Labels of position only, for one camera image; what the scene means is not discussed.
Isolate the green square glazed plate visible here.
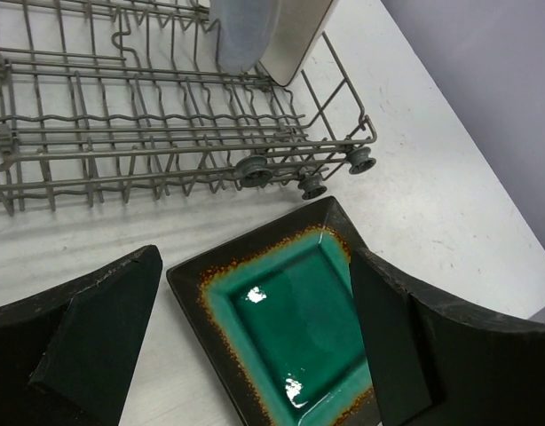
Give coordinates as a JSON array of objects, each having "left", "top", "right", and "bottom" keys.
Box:
[{"left": 167, "top": 196, "right": 381, "bottom": 425}]

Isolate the grey wire dish rack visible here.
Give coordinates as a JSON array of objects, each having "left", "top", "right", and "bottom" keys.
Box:
[{"left": 0, "top": 1, "right": 377, "bottom": 215}]

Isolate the white rectangular plate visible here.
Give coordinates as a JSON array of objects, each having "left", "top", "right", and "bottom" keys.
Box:
[{"left": 260, "top": 0, "right": 338, "bottom": 87}]

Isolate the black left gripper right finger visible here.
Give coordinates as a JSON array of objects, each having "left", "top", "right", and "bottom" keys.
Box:
[{"left": 350, "top": 248, "right": 545, "bottom": 425}]

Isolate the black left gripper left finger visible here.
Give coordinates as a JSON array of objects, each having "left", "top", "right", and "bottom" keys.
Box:
[{"left": 0, "top": 245, "right": 162, "bottom": 425}]

